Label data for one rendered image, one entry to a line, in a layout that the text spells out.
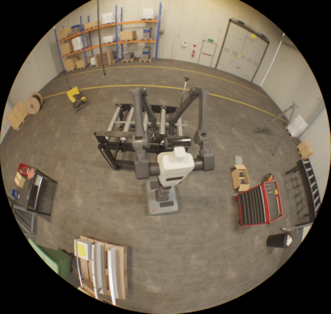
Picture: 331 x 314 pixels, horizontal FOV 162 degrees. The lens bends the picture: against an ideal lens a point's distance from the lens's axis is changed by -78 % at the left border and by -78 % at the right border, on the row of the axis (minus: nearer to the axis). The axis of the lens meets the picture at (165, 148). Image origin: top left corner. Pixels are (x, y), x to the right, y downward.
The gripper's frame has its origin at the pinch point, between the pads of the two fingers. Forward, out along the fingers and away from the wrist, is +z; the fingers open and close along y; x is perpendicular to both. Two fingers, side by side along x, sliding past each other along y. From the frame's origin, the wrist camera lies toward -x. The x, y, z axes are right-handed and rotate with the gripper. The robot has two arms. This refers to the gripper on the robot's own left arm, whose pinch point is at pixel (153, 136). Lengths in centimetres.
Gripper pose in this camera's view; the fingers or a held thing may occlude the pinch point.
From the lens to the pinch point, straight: 132.3
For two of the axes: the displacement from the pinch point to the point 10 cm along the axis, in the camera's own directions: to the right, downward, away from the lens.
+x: 0.2, 7.0, -7.1
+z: -1.0, 7.1, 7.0
